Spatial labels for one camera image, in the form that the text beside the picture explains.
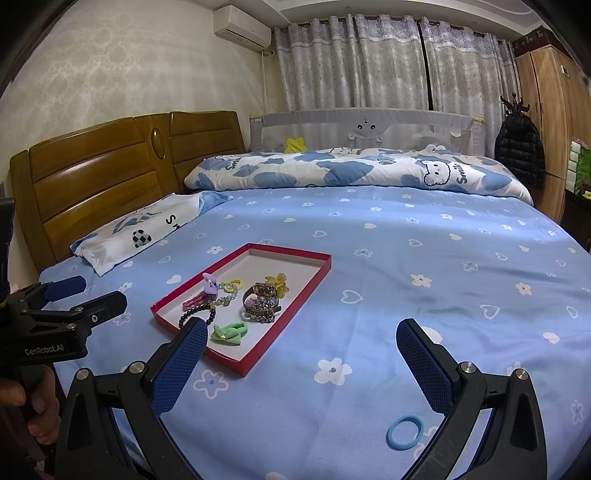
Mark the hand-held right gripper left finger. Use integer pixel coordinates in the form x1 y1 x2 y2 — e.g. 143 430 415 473
54 318 208 480

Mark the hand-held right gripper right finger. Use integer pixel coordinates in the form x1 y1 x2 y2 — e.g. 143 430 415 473
396 318 548 480

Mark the blue flower print bedsheet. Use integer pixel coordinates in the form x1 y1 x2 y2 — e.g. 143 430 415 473
37 185 591 480

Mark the stack of green boxes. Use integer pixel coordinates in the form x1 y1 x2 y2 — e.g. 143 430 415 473
566 138 591 195

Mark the person's left hand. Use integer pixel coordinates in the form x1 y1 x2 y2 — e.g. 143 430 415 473
0 364 63 446

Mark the pale bead bracelet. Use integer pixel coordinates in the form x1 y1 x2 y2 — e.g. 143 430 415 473
203 281 241 311

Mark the white wall air conditioner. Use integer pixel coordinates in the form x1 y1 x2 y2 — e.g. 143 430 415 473
213 6 272 51

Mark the grey mesh bed rail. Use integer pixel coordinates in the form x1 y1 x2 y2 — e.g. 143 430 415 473
249 107 485 155

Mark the brown strap wristwatch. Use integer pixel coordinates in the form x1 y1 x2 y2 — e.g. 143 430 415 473
240 284 282 324

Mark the dark coat rack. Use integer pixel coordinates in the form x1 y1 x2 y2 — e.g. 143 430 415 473
500 92 532 116

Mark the green bow hair clip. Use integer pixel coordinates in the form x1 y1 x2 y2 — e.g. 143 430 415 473
211 322 250 346

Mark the dark bead bracelet gold charm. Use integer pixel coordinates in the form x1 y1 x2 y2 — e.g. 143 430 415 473
178 305 218 331

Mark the blue and white printed quilt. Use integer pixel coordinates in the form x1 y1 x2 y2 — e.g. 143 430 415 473
184 145 534 204

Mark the red shallow box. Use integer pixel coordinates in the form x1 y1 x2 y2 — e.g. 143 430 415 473
151 243 332 377

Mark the black puffer jacket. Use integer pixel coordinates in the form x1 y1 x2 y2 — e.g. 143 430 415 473
494 113 546 188

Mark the wooden headboard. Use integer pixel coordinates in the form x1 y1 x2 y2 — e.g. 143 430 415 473
10 111 246 273

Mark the white and blue printed pillow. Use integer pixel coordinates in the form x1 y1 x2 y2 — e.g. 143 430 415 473
70 191 234 277

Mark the grey patterned curtain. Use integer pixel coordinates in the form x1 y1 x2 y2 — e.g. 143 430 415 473
273 14 430 114
419 17 518 118

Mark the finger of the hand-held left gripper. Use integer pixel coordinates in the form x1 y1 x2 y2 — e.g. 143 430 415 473
28 291 128 340
9 275 88 315

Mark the blue hair tie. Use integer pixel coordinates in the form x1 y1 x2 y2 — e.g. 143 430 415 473
387 415 424 449

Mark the dark box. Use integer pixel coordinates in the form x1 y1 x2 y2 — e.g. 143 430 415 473
512 28 555 57

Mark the yellow claw hair clip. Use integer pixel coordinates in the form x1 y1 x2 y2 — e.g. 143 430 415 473
264 273 291 296

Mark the wooden wardrobe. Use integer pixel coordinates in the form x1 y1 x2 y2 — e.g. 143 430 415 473
512 28 591 222

